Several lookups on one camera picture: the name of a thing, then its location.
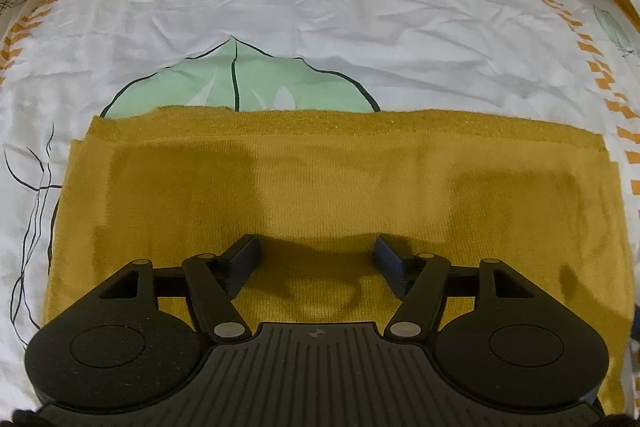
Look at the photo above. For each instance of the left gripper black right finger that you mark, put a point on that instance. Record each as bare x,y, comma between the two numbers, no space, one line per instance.
418,281

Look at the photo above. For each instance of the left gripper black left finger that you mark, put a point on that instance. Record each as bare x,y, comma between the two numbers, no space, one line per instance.
214,282

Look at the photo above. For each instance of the mustard yellow knit sweater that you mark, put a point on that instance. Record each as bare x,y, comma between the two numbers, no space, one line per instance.
320,187

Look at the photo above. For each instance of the white leaf-print bed sheet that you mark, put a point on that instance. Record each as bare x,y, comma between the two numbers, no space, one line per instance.
66,62

